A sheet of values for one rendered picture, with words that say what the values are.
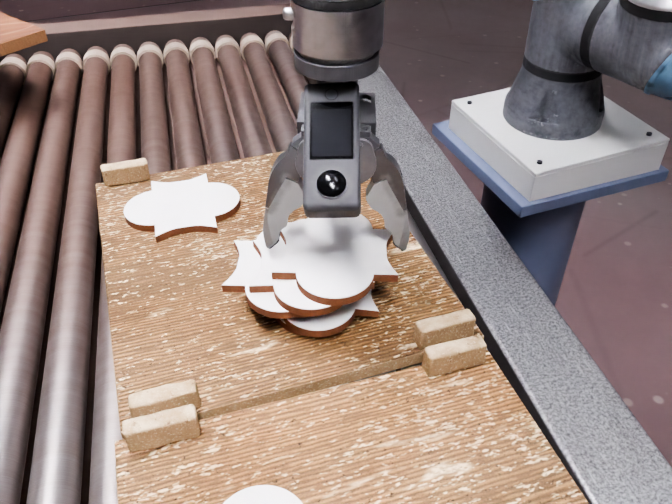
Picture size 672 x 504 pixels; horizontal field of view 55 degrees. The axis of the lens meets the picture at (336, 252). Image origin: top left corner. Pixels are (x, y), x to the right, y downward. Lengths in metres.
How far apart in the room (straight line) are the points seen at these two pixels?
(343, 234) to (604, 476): 0.32
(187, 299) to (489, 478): 0.35
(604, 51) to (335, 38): 0.50
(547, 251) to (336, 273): 0.59
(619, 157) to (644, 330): 1.17
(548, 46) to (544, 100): 0.08
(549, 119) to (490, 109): 0.11
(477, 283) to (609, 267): 1.61
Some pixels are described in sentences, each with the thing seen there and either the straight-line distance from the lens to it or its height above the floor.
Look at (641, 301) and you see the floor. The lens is 2.25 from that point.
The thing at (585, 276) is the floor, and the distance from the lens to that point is 2.28.
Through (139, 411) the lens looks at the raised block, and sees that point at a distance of 0.59.
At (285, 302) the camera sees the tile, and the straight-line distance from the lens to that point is 0.61.
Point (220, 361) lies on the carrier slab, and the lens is 0.63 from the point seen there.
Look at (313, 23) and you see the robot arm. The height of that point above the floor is 1.23.
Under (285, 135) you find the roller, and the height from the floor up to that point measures 0.92.
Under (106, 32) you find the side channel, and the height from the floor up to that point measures 0.94.
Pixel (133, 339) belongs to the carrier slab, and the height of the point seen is 0.94.
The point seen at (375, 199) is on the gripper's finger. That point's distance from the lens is 0.61.
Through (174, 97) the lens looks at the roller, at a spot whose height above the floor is 0.92.
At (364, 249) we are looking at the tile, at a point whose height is 1.00.
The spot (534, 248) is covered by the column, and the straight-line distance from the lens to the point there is 1.14.
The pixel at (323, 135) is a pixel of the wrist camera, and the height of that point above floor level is 1.15.
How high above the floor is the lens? 1.41
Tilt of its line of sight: 39 degrees down
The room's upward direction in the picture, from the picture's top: straight up
